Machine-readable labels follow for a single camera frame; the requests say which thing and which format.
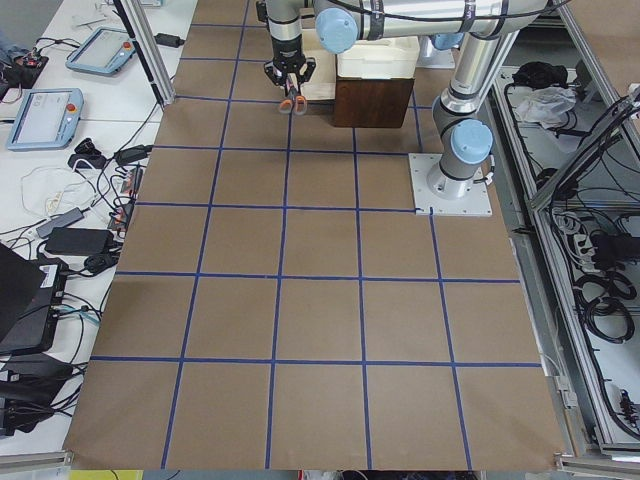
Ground near blue teach pendant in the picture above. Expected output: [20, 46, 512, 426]
[6, 88, 84, 151]

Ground far blue teach pendant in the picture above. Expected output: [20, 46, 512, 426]
[65, 26, 135, 76]

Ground white coiled cable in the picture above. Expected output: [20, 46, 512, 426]
[20, 166, 96, 217]

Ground blue teach pendant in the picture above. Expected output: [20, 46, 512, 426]
[6, 88, 84, 151]
[65, 26, 135, 76]

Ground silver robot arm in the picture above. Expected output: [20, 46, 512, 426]
[256, 0, 563, 200]

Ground dark wooden drawer box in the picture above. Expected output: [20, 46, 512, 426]
[308, 76, 415, 129]

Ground black laptop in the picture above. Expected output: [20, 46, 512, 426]
[1, 245, 68, 356]

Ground black coiled cables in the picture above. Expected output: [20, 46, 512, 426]
[572, 272, 637, 345]

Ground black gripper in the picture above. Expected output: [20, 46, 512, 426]
[263, 48, 316, 100]

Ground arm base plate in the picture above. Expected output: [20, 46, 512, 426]
[408, 153, 492, 217]

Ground aluminium frame post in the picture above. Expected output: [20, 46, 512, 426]
[114, 0, 175, 107]

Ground black power adapter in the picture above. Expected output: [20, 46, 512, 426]
[154, 33, 184, 48]

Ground grey orange scissors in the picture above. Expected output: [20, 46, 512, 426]
[278, 96, 307, 116]

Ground white crumpled cloth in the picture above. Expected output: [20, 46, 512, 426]
[514, 87, 577, 128]

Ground cream plastic tray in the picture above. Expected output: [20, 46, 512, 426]
[299, 28, 421, 81]

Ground large black power brick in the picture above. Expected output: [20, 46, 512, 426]
[44, 227, 113, 256]

